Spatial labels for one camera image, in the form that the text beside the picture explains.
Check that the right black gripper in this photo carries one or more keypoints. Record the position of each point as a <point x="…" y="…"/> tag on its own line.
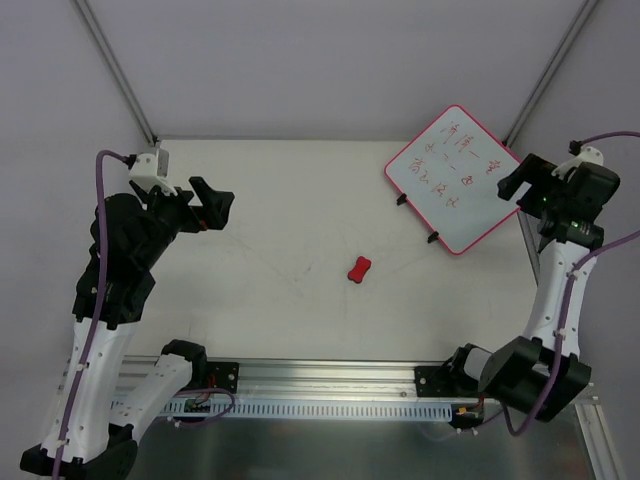
<point x="531" y="185"/>

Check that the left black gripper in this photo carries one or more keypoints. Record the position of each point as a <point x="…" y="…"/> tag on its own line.
<point x="189" y="209"/>

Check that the pink framed whiteboard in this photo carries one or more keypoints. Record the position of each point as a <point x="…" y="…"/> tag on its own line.
<point x="449" y="175"/>

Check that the red bone-shaped eraser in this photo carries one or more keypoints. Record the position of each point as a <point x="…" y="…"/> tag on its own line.
<point x="359" y="270"/>

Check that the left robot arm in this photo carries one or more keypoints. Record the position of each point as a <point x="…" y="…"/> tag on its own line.
<point x="90" y="438"/>

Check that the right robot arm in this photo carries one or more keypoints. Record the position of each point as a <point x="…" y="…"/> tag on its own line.
<point x="540" y="371"/>

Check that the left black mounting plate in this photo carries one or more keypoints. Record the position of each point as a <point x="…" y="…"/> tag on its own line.
<point x="223" y="375"/>

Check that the black mounting plate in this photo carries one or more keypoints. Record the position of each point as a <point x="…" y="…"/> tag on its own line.
<point x="223" y="375"/>
<point x="432" y="382"/>

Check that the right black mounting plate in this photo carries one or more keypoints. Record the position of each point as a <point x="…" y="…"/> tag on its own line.
<point x="432" y="382"/>

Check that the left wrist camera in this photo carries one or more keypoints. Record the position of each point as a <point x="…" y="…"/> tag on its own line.
<point x="150" y="169"/>

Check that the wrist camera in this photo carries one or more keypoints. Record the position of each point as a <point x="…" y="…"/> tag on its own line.
<point x="150" y="169"/>
<point x="580" y="153"/>

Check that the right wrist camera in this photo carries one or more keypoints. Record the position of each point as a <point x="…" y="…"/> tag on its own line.
<point x="580" y="153"/>

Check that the wire whiteboard stand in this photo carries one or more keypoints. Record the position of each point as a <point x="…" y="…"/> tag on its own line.
<point x="434" y="236"/>

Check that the right aluminium frame post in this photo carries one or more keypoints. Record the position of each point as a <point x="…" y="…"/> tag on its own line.
<point x="552" y="67"/>

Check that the aluminium frame post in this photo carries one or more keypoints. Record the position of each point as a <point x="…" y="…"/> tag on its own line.
<point x="95" y="32"/>
<point x="552" y="67"/>

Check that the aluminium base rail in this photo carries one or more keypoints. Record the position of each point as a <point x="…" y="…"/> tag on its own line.
<point x="328" y="380"/>

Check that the left aluminium frame post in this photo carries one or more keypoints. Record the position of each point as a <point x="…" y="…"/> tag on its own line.
<point x="95" y="32"/>

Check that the white slotted cable duct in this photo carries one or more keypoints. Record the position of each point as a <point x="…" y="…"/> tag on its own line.
<point x="412" y="411"/>

